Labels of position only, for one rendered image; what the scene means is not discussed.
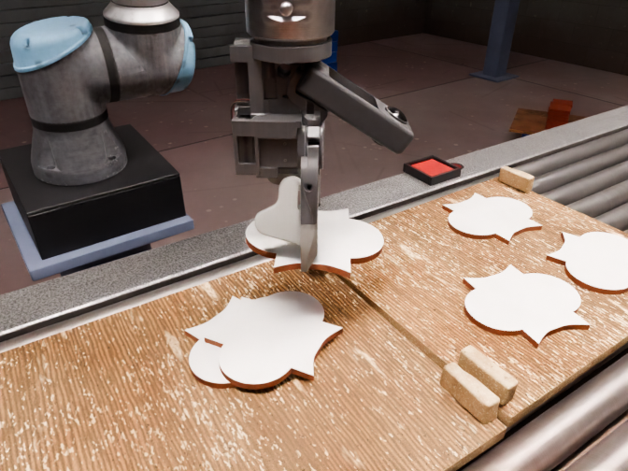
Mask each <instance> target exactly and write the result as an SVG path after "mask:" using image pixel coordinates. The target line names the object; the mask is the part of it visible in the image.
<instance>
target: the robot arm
mask: <svg viewBox="0 0 628 471"><path fill-rule="evenodd" d="M245 11H246V28H247V32H248V34H249V35H250V36H252V37H236V38H235V41H234V44H231V45H230V46H229V51H230V63H235V86H236V100H235V101H234V103H233V104H232V106H231V122H232V133H233V144H234V155H235V174H236V175H256V178H267V179H268V180H269V181H270V182H271V183H273V184H276V185H279V187H278V201H277V202H276V203H275V204H274V205H273V206H272V207H268V208H266V209H264V210H262V211H260V212H258V213H257V215H256V217H255V227H256V229H257V231H258V232H259V233H261V234H262V235H265V236H271V237H274V238H277V239H280V240H283V241H287V242H290V243H293V244H296V245H298V246H300V247H301V272H307V271H308V269H309V268H310V266H311V265H312V263H313V261H314V259H315V258H316V256H317V252H318V207H319V206H320V204H321V169H323V157H324V124H325V119H326V118H327V110H329V111H330V112H332V113H333V114H335V115H336V116H337V117H339V118H340V119H342V120H343V121H345V122H347V123H348V124H350V125H352V126H353V127H355V128H356V129H358V130H359V131H361V132H362V133H364V134H366V135H367V136H369V137H371V139H372V140H373V141H374V142H375V143H377V144H378V145H380V146H382V147H385V148H387V149H388V150H390V151H392V152H394V153H395V154H401V153H402V152H403V151H404V150H405V149H406V147H407V146H408V145H409V143H410V142H411V141H412V140H413V138H414V134H413V132H412V130H411V128H410V125H409V123H408V121H407V118H406V116H405V115H404V113H403V112H402V111H401V110H399V109H398V108H396V107H388V106H387V105H385V104H384V103H382V102H381V101H379V100H378V99H377V98H376V97H374V96H373V95H371V94H370V93H368V92H367V91H365V90H364V89H362V88H361V87H359V86H358V85H356V84H355V83H353V82H352V81H350V80H349V79H347V78H345V77H344V76H342V75H341V74H339V73H338V72H336V71H335V70H334V69H333V68H331V67H330V66H328V65H327V64H325V63H323V62H322V61H321V60H325V59H327V58H329V57H330V56H331V55H332V38H331V37H330V36H331V35H332V34H333V33H334V31H335V0H245ZM103 17H104V23H105V25H104V26H96V27H93V26H92V24H91V23H90V22H89V20H88V19H86V18H84V17H80V16H70V17H66V16H62V17H54V18H49V19H45V20H41V21H35V22H31V23H29V24H26V25H24V26H23V27H21V28H19V29H18V30H17V31H15V32H14V33H13V35H12V36H11V38H10V48H11V52H12V57H13V61H14V63H13V67H14V70H15V71H17V74H18V78H19V81H20V85H21V90H22V93H23V96H24V100H25V103H26V106H27V109H28V113H29V116H30V119H31V123H32V125H33V137H32V148H31V165H32V167H33V170H34V174H35V176H36V177H37V178H38V179H40V180H42V181H44V182H46V183H49V184H53V185H61V186H77V185H85V184H91V183H95V182H98V181H101V180H104V179H107V178H111V177H113V176H115V175H116V174H118V173H119V172H121V171H122V170H123V168H124V167H125V166H126V165H127V161H128V160H127V154H126V149H125V147H124V145H123V143H122V141H121V139H120V137H119V135H118V133H117V132H116V130H115V128H114V126H113V125H112V123H111V121H110V120H109V117H108V113H107V103H111V102H118V101H123V100H130V99H136V98H142V97H149V96H154V95H161V96H163V95H168V94H170V93H175V92H180V91H183V90H185V89H186V88H187V87H188V86H189V84H190V83H191V81H192V79H193V74H194V69H195V45H194V43H193V33H192V31H191V28H190V26H189V25H188V23H187V22H186V21H184V20H181V19H180V18H179V12H178V10H177V9H176V8H175V7H174V6H173V5H172V4H171V3H170V2H169V1H168V0H111V1H110V3H109V4H108V5H107V7H106V8H105V9H104V10H103ZM281 64H287V65H288V66H289V67H290V70H284V69H282V68H281V67H280V65H281ZM235 104H237V106H236V107H235ZM233 110H234V117H233ZM239 115H241V116H239ZM298 191H301V202H300V209H299V208H298Z"/></svg>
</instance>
